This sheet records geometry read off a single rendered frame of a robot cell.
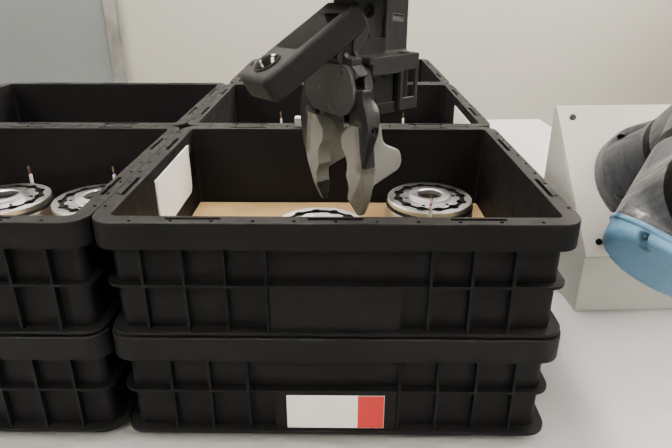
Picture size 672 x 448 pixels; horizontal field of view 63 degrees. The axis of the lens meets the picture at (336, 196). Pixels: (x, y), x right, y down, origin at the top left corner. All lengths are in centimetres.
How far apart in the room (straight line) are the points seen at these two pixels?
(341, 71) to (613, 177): 41
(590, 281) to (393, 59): 42
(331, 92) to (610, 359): 45
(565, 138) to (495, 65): 311
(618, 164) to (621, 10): 345
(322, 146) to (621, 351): 43
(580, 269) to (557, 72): 335
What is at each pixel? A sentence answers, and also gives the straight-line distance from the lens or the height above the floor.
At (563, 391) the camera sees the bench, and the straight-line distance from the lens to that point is 67.
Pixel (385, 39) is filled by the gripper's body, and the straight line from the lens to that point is 53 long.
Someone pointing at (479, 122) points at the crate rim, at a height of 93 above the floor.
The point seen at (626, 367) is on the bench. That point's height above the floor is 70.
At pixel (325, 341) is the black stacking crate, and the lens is 49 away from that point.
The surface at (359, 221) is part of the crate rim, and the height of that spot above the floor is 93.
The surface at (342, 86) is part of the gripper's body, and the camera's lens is 50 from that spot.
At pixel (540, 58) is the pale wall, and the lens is 402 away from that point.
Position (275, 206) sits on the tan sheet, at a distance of 73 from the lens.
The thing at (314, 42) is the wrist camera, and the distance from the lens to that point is 47.
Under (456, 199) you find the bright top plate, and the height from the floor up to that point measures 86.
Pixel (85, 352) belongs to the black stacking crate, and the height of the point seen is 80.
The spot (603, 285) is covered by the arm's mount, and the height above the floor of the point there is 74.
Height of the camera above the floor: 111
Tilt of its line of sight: 22 degrees down
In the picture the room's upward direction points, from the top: straight up
